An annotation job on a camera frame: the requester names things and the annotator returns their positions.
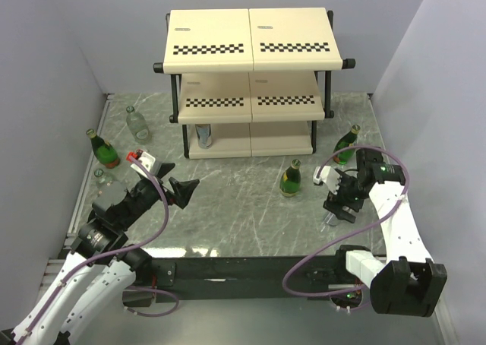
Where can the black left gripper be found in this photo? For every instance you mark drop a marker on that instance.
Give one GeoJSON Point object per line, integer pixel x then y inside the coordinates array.
{"type": "Point", "coordinates": [182, 191]}

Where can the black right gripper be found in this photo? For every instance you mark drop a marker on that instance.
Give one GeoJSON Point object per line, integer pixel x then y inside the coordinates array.
{"type": "Point", "coordinates": [334, 201]}

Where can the silver energy drink can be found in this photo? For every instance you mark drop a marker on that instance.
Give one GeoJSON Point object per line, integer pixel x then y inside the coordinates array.
{"type": "Point", "coordinates": [331, 220]}

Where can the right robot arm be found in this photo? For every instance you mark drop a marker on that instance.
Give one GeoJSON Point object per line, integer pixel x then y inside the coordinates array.
{"type": "Point", "coordinates": [409, 282]}

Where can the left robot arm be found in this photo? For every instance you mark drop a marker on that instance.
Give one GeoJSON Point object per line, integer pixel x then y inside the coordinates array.
{"type": "Point", "coordinates": [101, 264]}

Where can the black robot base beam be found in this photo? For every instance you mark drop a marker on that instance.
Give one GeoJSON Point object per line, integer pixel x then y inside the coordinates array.
{"type": "Point", "coordinates": [244, 278]}

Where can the beige three-tier shelf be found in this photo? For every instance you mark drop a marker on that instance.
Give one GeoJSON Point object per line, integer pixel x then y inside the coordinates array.
{"type": "Point", "coordinates": [261, 77]}

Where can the green Perrier bottle centre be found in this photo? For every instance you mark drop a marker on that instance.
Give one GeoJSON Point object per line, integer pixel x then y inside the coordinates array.
{"type": "Point", "coordinates": [290, 181]}

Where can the clear glass bottle rear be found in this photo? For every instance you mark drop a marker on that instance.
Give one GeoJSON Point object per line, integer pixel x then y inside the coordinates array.
{"type": "Point", "coordinates": [137, 125]}

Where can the clear glass bottle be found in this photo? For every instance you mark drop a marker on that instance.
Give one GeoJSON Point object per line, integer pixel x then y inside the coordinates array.
{"type": "Point", "coordinates": [103, 179]}
{"type": "Point", "coordinates": [137, 125]}

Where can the clear glass bottle front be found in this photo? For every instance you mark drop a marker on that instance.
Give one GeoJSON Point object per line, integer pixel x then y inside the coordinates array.
{"type": "Point", "coordinates": [103, 179]}

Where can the green bottle left side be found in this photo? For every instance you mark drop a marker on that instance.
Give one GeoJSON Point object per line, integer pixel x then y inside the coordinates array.
{"type": "Point", "coordinates": [103, 151]}

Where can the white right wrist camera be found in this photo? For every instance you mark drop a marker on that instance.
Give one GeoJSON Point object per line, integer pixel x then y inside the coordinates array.
{"type": "Point", "coordinates": [328, 176]}

